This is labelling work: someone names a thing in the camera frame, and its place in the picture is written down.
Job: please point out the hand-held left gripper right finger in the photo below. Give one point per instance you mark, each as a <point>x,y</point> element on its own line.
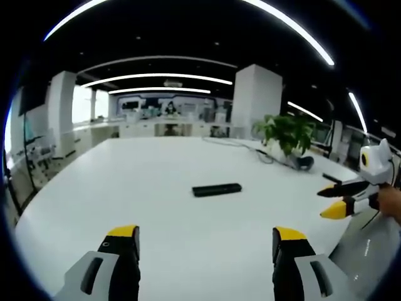
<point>310,269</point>

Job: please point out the white counter with cabinets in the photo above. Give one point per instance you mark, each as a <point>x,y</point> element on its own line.
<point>156,128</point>

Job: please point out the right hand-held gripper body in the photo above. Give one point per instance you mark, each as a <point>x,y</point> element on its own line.
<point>376,169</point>

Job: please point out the dark headphones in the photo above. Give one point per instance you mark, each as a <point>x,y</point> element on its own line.
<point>304,162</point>

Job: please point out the small black bar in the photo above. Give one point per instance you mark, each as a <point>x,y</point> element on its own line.
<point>331,178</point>

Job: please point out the black tripod stand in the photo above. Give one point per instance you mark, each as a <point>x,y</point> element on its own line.
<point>28,156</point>

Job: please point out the person's right hand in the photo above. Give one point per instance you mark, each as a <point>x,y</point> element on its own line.
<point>390,200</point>

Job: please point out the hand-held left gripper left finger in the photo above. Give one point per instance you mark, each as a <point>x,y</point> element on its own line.
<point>94,269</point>

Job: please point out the green potted plant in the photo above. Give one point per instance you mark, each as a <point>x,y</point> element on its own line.
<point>286,133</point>

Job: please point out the black remote control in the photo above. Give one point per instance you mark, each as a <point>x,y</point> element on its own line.
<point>217,189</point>

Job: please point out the white square pillar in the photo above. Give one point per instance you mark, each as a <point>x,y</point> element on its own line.
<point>61,113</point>
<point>257,100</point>

